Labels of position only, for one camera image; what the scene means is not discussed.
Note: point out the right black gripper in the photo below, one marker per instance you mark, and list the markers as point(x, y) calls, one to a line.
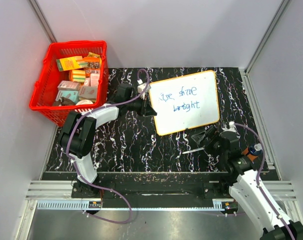
point(199, 137)

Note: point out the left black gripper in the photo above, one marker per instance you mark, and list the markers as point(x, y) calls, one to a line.
point(146, 109)

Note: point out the white marker pen blue cap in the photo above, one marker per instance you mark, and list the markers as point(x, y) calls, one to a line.
point(193, 150)

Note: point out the white board with orange frame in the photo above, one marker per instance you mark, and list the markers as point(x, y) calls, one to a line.
point(185, 102)

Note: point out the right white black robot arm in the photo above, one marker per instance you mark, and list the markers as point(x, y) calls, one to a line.
point(244, 184)

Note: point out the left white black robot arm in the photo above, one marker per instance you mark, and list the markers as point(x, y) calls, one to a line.
point(78, 132)

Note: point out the small blue orange bottle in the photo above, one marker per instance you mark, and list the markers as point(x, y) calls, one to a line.
point(253, 151)

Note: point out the pink white box in basket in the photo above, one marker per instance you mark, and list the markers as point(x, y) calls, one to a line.
point(94, 79)

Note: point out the white round lid in basket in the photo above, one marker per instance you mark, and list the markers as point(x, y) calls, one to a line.
point(84, 102)

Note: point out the brown pink box in basket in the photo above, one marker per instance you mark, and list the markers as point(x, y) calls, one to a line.
point(88, 93)

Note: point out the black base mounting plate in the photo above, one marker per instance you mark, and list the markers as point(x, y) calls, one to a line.
point(157, 190)

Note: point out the orange snack packet in basket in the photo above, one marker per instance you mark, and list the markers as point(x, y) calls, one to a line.
point(93, 60)

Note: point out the teal box in basket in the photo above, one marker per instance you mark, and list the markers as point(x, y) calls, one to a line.
point(68, 94)

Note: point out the striped yellow orange sponge pack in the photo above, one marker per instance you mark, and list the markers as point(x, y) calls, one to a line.
point(78, 76)

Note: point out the red plastic shopping basket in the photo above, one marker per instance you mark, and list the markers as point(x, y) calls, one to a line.
point(46, 87)

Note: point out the grey pink box in basket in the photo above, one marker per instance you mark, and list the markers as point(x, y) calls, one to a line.
point(66, 85)

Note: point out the yellow green box in basket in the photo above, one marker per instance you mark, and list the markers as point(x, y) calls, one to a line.
point(70, 63)

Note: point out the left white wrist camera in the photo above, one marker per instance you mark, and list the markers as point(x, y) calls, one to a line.
point(143, 87)

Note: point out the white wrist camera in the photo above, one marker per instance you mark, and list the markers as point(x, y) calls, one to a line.
point(143, 87)
point(231, 127)

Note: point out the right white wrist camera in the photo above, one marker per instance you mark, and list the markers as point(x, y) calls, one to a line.
point(231, 127)

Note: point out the grey slotted cable duct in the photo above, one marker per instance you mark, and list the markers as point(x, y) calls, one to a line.
point(84, 205)

